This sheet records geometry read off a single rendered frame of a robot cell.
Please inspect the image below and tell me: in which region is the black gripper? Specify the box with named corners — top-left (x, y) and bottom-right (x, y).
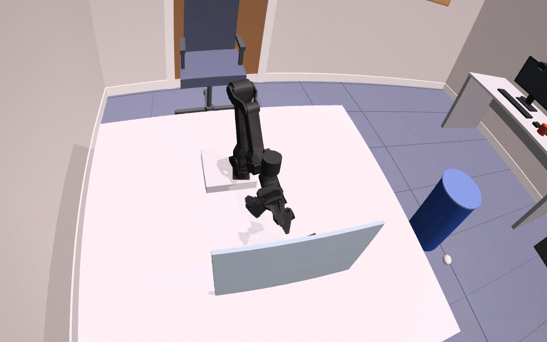
top-left (256, 181), bottom-right (295, 235)

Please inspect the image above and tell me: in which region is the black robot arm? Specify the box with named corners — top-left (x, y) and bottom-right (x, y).
top-left (226, 79), bottom-right (282, 218)

